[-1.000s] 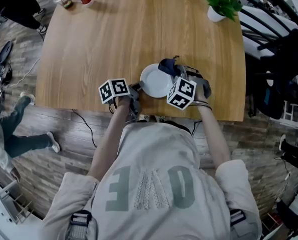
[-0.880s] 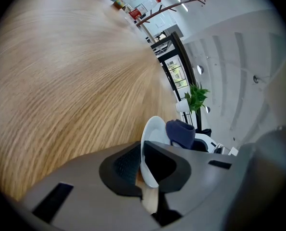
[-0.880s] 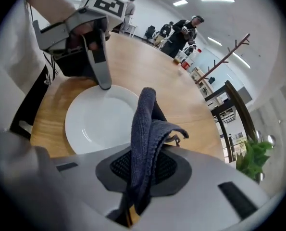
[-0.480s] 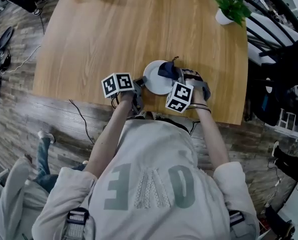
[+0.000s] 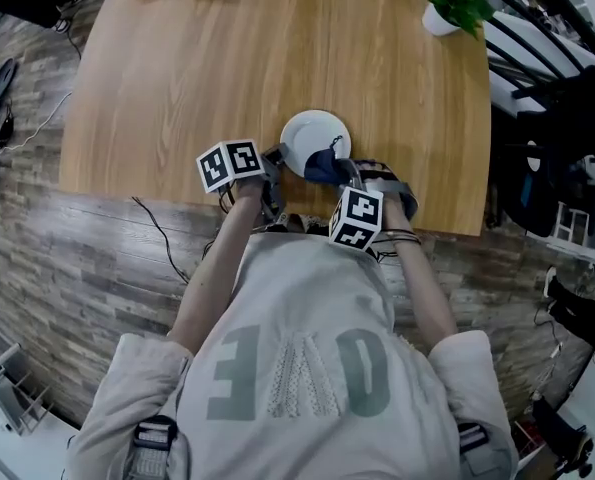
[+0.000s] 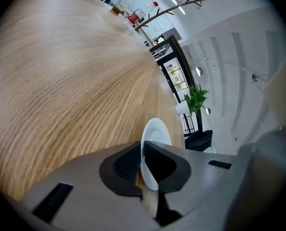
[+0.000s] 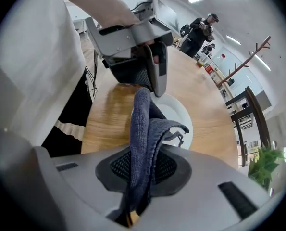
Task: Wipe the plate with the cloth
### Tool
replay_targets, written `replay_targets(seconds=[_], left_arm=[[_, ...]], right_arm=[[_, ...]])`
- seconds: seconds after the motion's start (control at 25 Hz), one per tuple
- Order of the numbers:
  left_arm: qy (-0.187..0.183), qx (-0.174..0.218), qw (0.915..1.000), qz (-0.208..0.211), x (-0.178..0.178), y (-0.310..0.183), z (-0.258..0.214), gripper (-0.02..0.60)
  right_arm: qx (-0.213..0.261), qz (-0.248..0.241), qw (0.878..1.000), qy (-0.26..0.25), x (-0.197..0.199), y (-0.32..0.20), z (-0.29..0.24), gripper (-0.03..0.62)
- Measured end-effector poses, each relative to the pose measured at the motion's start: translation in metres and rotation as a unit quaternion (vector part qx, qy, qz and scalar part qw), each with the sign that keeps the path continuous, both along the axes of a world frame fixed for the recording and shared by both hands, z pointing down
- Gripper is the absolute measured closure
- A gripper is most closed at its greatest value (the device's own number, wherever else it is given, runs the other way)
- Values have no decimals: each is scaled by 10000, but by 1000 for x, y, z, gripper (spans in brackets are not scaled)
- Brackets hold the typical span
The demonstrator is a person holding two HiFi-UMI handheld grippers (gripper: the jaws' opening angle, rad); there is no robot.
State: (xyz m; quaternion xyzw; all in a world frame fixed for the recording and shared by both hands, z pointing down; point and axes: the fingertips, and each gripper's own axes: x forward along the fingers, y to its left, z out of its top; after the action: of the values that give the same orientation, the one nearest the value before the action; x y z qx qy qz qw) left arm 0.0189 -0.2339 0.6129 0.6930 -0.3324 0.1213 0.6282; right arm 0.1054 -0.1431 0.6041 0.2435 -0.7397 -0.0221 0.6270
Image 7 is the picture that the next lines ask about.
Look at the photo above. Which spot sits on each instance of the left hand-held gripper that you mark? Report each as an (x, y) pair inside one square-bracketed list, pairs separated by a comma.
[(118, 42)]

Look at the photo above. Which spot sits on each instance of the green potted plant white pot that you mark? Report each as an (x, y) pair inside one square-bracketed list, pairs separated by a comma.
[(265, 167)]

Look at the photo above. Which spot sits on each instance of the ceiling light panel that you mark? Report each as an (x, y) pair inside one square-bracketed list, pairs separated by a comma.
[(263, 62), (195, 0), (233, 40)]

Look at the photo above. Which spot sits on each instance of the person's grey printed shirt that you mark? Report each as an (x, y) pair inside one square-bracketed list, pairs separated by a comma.
[(37, 56)]

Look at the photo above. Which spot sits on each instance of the dark blue cloth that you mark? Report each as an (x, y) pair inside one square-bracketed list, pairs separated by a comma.
[(140, 129)]

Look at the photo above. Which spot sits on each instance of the white round plate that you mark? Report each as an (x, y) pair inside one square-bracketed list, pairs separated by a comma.
[(174, 114)]

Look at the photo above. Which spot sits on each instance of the red label plastic bottle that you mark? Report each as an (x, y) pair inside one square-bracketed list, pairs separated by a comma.
[(209, 70)]

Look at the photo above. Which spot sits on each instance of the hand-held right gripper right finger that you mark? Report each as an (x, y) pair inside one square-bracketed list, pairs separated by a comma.
[(205, 194)]

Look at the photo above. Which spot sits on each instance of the clear plastic drink cup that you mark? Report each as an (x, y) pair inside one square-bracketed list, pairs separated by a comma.
[(200, 64)]

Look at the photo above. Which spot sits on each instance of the brown wooden coat stand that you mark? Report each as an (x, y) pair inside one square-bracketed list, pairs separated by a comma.
[(243, 61)]

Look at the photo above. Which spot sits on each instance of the person's black trousers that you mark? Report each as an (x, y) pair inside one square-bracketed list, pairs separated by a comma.
[(70, 109)]

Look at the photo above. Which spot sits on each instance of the person's left forearm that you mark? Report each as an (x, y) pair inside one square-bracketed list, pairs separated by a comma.
[(102, 3)]

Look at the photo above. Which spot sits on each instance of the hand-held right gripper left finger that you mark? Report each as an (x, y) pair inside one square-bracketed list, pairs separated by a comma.
[(80, 189)]

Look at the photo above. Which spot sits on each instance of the white table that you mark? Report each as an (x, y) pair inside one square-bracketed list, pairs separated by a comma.
[(79, 25)]

